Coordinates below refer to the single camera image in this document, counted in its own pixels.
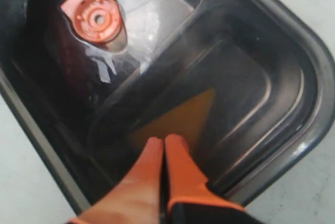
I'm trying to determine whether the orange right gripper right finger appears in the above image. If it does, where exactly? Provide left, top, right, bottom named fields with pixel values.
left=164, top=135, right=248, bottom=223

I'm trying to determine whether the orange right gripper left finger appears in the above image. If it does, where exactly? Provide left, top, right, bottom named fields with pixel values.
left=68, top=137, right=164, bottom=224

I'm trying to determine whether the yellow toy cheese wedge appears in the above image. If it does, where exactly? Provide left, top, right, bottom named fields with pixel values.
left=128, top=88, right=216, bottom=153

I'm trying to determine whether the dark transparent box lid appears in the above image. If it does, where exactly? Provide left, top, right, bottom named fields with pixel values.
left=1, top=0, right=334, bottom=205

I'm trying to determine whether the stainless steel lunch box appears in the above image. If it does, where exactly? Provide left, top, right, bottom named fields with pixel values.
left=1, top=72, right=90, bottom=219

